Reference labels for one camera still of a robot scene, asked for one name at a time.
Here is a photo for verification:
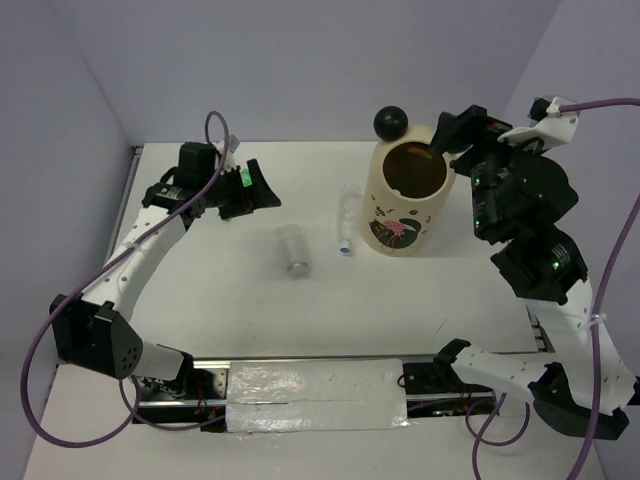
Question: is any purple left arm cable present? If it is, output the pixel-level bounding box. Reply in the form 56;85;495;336
20;110;236;449

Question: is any green plastic bottle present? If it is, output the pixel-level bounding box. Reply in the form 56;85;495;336
241;168;252;188

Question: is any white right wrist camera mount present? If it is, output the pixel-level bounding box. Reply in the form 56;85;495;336
498;96;580;151

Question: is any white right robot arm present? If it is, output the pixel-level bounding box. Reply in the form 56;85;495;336
431;98;639;440

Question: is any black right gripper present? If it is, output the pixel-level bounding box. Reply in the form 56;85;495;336
420;100;540;234

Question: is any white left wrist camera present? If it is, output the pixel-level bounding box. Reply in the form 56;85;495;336
214;135;239;175

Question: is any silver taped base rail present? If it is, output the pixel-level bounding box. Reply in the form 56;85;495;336
130;354;501;435

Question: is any cream bin with black ears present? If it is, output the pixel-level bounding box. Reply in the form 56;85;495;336
360;106;456;257

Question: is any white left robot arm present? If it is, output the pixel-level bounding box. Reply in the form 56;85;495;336
50;142;281;399

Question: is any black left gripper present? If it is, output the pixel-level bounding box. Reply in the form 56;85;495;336
202;160;283;221

